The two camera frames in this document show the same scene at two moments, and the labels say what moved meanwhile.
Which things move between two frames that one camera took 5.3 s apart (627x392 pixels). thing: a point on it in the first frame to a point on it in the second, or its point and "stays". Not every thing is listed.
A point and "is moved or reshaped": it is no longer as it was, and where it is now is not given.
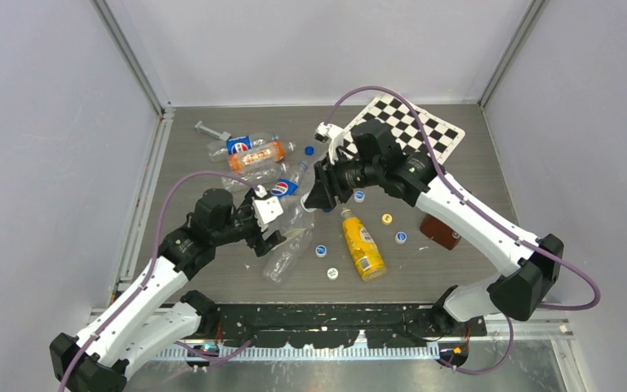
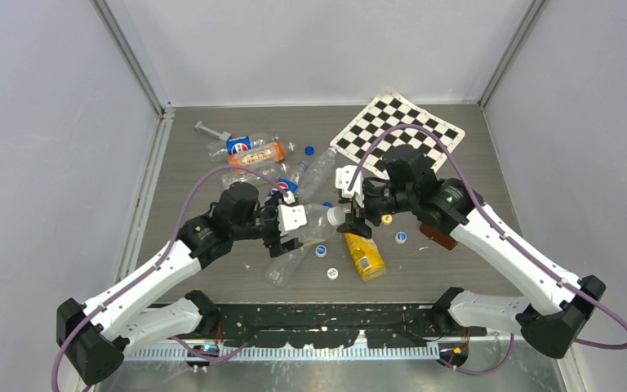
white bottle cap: (303, 199) to (335, 216)
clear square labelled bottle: (295, 216) is moved or reshaped
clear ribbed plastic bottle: (283, 259) stays
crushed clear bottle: (260, 173) stays
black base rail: (316, 326) stays
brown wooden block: (439, 232) stays
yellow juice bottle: (362, 247) stays
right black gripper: (326, 188) to (358, 227)
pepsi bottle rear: (220, 150) stays
